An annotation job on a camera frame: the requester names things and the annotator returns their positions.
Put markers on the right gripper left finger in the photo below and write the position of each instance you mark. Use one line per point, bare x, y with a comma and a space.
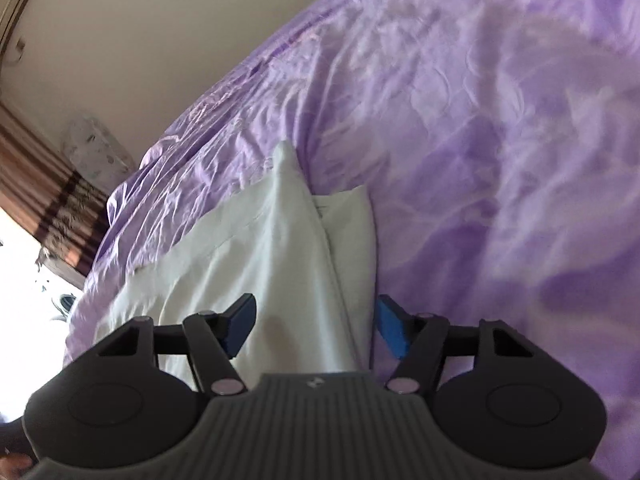
140, 390

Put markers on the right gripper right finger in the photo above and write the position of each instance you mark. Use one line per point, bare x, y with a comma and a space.
490, 390

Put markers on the white Nevada sweatshirt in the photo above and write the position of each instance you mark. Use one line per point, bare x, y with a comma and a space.
308, 260

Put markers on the person's right hand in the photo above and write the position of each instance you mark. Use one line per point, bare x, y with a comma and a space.
14, 465

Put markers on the brown patterned curtain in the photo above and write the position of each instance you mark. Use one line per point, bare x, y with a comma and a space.
42, 193

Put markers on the covered standing fan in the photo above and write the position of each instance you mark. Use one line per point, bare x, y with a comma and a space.
96, 154

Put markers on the purple bed cover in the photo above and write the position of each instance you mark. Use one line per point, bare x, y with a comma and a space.
499, 143

